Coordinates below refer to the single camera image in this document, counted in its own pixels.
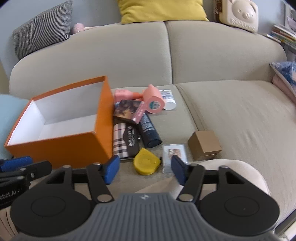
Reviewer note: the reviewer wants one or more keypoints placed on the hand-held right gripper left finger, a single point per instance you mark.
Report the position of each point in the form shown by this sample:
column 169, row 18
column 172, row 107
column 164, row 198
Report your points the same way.
column 111, row 170

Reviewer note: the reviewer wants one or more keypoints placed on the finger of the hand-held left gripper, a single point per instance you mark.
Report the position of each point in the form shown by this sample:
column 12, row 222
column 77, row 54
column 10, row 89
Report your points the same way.
column 37, row 169
column 13, row 163

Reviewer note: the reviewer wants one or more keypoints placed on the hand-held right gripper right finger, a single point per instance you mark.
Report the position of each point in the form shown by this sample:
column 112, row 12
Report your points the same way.
column 179, row 170

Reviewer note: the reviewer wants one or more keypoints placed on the clear card packet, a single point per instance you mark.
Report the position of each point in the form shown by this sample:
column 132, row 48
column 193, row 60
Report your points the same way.
column 174, row 151

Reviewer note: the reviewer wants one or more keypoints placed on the plaid black case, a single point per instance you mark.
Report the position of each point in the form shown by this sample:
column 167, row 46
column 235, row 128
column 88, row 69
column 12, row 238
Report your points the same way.
column 119, row 141

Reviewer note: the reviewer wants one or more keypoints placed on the yellow tape measure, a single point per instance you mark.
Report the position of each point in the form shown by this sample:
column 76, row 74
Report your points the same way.
column 145, row 162

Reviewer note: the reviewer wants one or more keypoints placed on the small brown cardboard box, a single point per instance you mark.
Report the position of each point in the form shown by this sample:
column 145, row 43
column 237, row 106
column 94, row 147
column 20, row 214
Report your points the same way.
column 203, row 141

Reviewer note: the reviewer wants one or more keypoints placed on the orange cardboard box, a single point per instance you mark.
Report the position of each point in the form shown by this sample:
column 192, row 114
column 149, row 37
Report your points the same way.
column 69, row 148

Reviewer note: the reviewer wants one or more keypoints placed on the black tube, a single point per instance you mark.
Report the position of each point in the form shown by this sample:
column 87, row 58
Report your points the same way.
column 149, row 132

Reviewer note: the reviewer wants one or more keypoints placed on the dark picture-printed box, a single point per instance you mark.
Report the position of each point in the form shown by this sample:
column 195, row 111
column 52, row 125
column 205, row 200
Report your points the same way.
column 126, row 110

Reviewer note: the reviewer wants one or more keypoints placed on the white bottle blue label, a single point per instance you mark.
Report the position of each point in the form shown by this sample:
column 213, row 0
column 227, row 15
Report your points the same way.
column 170, row 104

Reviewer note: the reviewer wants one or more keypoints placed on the pink pump bottle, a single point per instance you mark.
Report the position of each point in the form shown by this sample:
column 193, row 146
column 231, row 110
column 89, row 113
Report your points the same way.
column 122, row 93

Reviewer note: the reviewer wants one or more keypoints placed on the pink cylindrical container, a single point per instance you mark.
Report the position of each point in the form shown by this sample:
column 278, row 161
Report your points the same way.
column 152, row 95

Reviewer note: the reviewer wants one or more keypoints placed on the light blue cushion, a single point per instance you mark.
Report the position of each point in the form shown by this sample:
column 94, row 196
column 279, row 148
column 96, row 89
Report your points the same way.
column 9, row 115

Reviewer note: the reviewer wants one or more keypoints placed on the beige sofa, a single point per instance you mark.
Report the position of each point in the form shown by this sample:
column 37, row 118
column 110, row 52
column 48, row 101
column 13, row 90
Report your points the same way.
column 208, row 58

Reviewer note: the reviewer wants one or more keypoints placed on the grey houndstooth pillow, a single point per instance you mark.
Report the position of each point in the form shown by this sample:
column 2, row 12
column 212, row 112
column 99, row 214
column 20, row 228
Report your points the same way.
column 41, row 30

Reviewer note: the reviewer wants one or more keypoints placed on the blue patterned pillow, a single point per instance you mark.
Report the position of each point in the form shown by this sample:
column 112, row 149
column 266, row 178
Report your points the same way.
column 286, row 71

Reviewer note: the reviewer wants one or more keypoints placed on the pink plush toy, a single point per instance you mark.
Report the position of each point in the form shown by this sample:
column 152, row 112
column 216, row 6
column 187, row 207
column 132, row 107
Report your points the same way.
column 78, row 27

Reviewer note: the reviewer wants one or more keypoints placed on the yellow pillow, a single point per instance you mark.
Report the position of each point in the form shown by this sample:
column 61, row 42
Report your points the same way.
column 161, row 9

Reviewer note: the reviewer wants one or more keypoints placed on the beige bear-shaped case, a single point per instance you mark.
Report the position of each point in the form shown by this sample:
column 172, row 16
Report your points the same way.
column 240, row 14

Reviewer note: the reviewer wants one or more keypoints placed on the stack of books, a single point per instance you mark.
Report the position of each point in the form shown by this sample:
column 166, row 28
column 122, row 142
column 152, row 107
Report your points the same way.
column 284, row 34

